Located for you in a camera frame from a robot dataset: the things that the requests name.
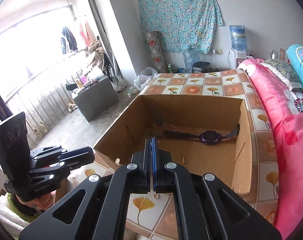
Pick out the small gold earring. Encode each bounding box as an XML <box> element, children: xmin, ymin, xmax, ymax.
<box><xmin>153</xmin><ymin>193</ymin><xmax>160</xmax><ymax>199</ymax></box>

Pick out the purple pink smartwatch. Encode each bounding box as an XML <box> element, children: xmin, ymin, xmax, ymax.
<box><xmin>163</xmin><ymin>124</ymin><xmax>240</xmax><ymax>145</ymax></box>

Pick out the brown cardboard box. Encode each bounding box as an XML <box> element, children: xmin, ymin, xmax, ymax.
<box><xmin>94</xmin><ymin>94</ymin><xmax>252</xmax><ymax>196</ymax></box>

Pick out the left hand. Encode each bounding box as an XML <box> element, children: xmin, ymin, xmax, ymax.
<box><xmin>31</xmin><ymin>193</ymin><xmax>54</xmax><ymax>210</ymax></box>

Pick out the ginkgo pattern tablecloth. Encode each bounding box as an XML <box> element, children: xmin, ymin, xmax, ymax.
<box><xmin>73</xmin><ymin>69</ymin><xmax>282</xmax><ymax>240</ymax></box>

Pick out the grey cabinet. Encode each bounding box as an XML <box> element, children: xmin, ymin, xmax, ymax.
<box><xmin>72</xmin><ymin>77</ymin><xmax>119</xmax><ymax>122</ymax></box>

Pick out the white plastic bag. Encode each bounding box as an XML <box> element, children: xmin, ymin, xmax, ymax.
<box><xmin>134</xmin><ymin>67</ymin><xmax>158</xmax><ymax>91</ymax></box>

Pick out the pink floral quilt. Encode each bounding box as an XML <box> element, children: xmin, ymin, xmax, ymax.
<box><xmin>238</xmin><ymin>59</ymin><xmax>303</xmax><ymax>239</ymax></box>

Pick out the black round cooker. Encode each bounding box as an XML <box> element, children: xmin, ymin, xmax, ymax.
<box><xmin>192</xmin><ymin>61</ymin><xmax>212</xmax><ymax>74</ymax></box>

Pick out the rolled patterned mat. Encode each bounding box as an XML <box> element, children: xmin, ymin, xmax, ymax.
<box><xmin>146</xmin><ymin>31</ymin><xmax>167</xmax><ymax>73</ymax></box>

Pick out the white water dispenser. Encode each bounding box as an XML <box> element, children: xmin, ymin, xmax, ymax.
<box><xmin>228</xmin><ymin>48</ymin><xmax>249</xmax><ymax>69</ymax></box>

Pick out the patterned grey pillow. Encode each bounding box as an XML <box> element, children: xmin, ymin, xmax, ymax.
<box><xmin>260</xmin><ymin>59</ymin><xmax>303</xmax><ymax>93</ymax></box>

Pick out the blue water bottle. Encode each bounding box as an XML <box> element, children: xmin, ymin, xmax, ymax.
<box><xmin>229</xmin><ymin>25</ymin><xmax>247</xmax><ymax>51</ymax></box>

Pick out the teal floral wall cloth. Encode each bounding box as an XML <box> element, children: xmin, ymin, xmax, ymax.
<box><xmin>138</xmin><ymin>0</ymin><xmax>224</xmax><ymax>54</ymax></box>

